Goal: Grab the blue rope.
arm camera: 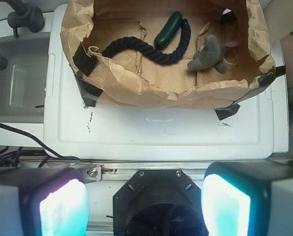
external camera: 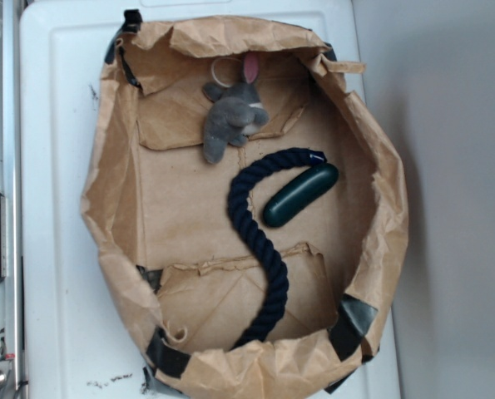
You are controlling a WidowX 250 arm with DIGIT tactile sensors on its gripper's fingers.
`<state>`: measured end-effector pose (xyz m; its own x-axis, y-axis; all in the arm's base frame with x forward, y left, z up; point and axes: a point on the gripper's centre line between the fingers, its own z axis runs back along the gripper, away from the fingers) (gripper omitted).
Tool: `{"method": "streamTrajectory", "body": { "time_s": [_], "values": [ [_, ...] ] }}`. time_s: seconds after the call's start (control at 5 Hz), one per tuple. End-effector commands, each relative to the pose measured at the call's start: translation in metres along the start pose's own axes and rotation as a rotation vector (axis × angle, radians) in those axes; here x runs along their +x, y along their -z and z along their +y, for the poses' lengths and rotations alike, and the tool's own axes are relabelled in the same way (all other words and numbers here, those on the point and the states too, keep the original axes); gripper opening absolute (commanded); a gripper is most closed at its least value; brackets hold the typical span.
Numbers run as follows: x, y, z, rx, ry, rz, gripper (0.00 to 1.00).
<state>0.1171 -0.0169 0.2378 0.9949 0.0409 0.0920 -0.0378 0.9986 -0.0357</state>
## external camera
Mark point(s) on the brown paper bag tray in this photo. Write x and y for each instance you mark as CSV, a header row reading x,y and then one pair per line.
x,y
183,282

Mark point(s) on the dark green oblong capsule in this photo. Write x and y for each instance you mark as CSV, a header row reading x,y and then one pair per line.
x,y
299,193

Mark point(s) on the grey plush bunny toy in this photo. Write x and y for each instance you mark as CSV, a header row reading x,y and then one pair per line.
x,y
236,114

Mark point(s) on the white plastic bin lid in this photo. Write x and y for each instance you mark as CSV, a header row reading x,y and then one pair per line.
x,y
77,346

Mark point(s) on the aluminium frame rail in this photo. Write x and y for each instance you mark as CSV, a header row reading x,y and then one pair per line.
x,y
13,372

